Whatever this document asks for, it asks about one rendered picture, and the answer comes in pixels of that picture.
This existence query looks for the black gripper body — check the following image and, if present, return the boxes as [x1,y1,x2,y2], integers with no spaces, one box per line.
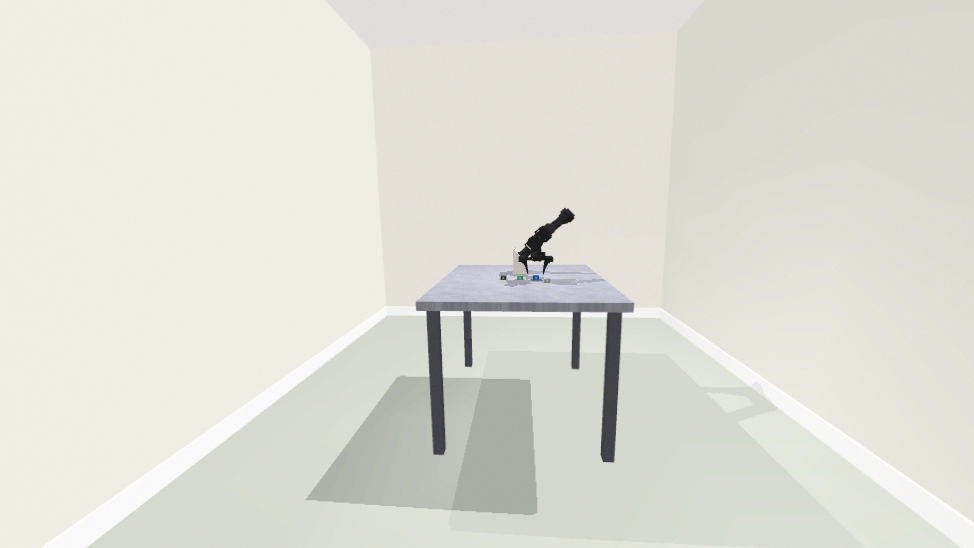
[519,246,553,262]

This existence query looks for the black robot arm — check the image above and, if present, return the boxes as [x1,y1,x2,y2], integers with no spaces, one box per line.
[518,208,575,262]

